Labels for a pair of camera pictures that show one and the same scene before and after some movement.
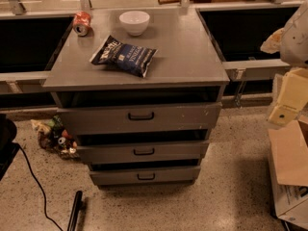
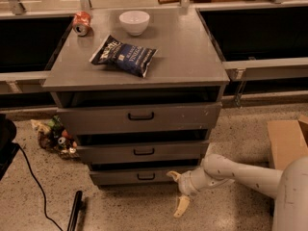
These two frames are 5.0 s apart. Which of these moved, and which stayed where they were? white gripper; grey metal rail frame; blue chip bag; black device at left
Moved: white gripper
Stayed: black device at left; grey metal rail frame; blue chip bag
